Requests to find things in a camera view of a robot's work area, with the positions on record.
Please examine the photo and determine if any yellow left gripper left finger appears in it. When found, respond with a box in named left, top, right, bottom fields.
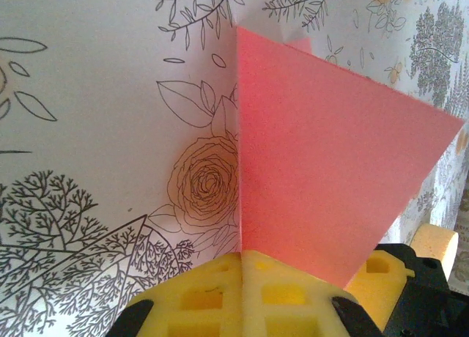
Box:
left=109, top=252, right=245, bottom=337

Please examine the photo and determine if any pink cloth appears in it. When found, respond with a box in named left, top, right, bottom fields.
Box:
left=236, top=26, right=466, bottom=291

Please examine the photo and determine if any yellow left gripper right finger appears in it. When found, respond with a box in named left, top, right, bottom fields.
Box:
left=241, top=248, right=384, bottom=337

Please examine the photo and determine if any floral tablecloth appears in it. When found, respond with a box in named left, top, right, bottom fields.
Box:
left=0, top=0, right=469, bottom=337

